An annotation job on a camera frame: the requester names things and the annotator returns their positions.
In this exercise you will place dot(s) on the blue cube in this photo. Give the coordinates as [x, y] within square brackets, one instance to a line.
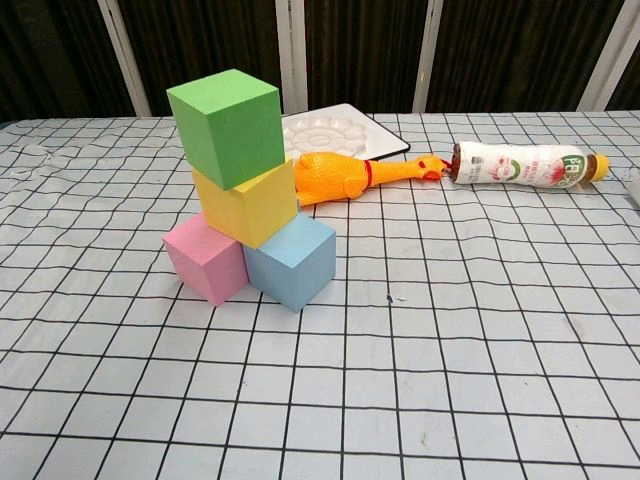
[295, 265]

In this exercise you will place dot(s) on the yellow cube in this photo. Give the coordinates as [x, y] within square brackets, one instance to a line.
[260, 210]

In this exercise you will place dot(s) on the pink cube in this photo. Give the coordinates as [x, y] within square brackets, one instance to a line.
[200, 260]

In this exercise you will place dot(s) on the green cube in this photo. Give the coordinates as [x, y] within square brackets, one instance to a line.
[235, 130]

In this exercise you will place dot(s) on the yellow rubber chicken toy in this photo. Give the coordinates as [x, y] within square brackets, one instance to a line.
[330, 177]

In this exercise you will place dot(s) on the white flower-shaped paint palette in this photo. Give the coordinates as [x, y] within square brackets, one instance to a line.
[325, 132]

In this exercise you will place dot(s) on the white board with black rim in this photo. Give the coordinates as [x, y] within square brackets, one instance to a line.
[382, 137]

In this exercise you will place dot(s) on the black grid checkered tablecloth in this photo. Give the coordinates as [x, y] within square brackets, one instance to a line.
[400, 350]

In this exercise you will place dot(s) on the white labelled drink bottle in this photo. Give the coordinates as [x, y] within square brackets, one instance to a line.
[520, 167]

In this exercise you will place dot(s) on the clear plastic wrap tube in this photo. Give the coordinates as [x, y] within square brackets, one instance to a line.
[635, 187]

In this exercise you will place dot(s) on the white metal frame post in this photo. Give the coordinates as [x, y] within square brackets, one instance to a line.
[125, 55]
[427, 55]
[610, 50]
[291, 55]

